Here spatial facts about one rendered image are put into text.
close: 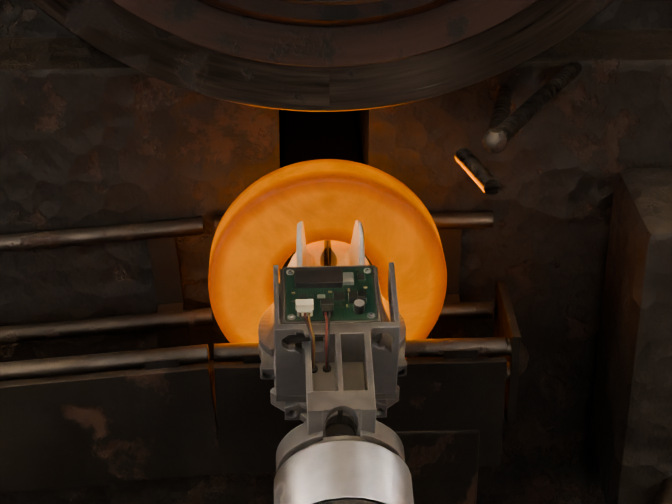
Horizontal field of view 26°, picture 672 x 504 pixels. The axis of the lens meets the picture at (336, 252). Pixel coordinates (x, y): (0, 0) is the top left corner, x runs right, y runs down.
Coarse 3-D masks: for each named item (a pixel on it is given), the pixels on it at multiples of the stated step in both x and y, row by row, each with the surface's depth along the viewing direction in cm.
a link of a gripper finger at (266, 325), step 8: (272, 304) 92; (272, 312) 91; (264, 320) 90; (272, 320) 90; (264, 328) 89; (272, 328) 89; (264, 336) 88; (272, 336) 88; (264, 344) 88; (272, 344) 88; (264, 352) 88; (272, 352) 88; (264, 360) 88; (272, 360) 88; (264, 368) 87; (272, 368) 87; (264, 376) 88; (272, 376) 88
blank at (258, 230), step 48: (288, 192) 92; (336, 192) 92; (384, 192) 92; (240, 240) 93; (288, 240) 93; (336, 240) 94; (384, 240) 94; (432, 240) 94; (240, 288) 95; (384, 288) 95; (432, 288) 95; (240, 336) 96
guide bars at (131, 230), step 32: (128, 224) 99; (160, 224) 99; (192, 224) 99; (448, 224) 99; (480, 224) 99; (160, 256) 100; (448, 256) 101; (160, 288) 101; (448, 288) 102; (96, 320) 100; (128, 320) 100; (160, 320) 100; (192, 320) 100; (448, 320) 102
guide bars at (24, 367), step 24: (24, 360) 94; (48, 360) 94; (72, 360) 94; (96, 360) 94; (120, 360) 94; (144, 360) 94; (168, 360) 94; (192, 360) 94; (216, 360) 94; (240, 360) 94
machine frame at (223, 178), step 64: (0, 0) 98; (640, 0) 99; (0, 64) 95; (64, 64) 95; (640, 64) 96; (0, 128) 96; (64, 128) 96; (128, 128) 96; (192, 128) 97; (256, 128) 97; (384, 128) 97; (448, 128) 97; (576, 128) 98; (640, 128) 98; (0, 192) 98; (64, 192) 99; (128, 192) 99; (192, 192) 99; (448, 192) 100; (512, 192) 100; (576, 192) 100; (0, 256) 101; (64, 256) 101; (128, 256) 101; (192, 256) 101; (512, 256) 102; (576, 256) 103; (0, 320) 103; (64, 320) 103; (576, 320) 105; (576, 384) 108; (512, 448) 111; (576, 448) 111
